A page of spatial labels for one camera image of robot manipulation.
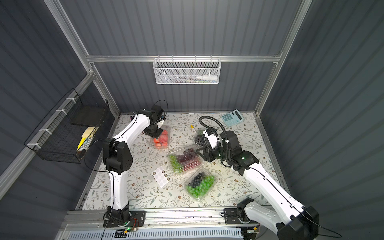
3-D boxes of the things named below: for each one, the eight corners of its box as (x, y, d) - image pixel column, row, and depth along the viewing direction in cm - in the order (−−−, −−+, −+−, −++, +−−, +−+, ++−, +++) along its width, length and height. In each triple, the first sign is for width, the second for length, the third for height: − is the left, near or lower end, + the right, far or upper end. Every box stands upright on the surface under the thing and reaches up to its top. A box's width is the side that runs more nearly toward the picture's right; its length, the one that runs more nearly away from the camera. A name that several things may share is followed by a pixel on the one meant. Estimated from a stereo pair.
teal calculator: (228, 126, 113) (229, 123, 110) (221, 117, 119) (221, 114, 117) (244, 120, 118) (245, 117, 115) (236, 111, 124) (237, 108, 121)
